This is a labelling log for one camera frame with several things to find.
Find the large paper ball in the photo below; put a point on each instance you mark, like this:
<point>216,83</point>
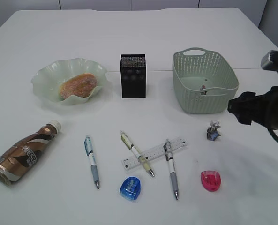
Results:
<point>204,92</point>

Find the black mesh pen holder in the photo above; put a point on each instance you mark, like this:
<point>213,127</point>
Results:
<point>133,75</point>

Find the black clip pen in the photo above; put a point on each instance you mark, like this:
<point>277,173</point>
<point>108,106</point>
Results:
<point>173,176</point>

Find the sugared bread roll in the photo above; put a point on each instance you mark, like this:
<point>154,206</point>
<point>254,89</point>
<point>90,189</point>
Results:
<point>80,85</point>

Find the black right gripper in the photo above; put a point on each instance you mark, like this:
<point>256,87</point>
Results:
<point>261,109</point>

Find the blue clip pen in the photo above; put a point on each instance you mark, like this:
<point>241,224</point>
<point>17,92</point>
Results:
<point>93,165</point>

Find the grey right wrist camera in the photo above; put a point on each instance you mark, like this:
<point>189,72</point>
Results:
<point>270,61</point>

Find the brown coffee bottle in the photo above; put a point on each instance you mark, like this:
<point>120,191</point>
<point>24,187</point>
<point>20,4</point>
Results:
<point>24,154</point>

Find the blue pencil sharpener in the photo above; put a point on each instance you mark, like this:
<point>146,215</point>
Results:
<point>130,188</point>

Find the yellow clip pen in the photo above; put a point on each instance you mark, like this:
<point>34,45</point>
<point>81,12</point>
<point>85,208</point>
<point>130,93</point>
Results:
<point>135,150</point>

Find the green plastic basket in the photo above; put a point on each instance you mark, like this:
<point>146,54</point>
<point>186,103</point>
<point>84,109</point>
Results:
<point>195,67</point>

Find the clear plastic ruler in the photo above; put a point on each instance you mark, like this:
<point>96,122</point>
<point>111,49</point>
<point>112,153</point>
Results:
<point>153,153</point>

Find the pink pencil sharpener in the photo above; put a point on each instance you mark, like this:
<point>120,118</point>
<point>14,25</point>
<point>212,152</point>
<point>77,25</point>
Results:
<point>210,180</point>

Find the small paper ball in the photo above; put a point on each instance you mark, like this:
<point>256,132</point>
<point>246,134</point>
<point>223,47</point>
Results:
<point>212,131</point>

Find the green wavy glass plate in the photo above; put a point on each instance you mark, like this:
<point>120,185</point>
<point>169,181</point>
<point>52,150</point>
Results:
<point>46,83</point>

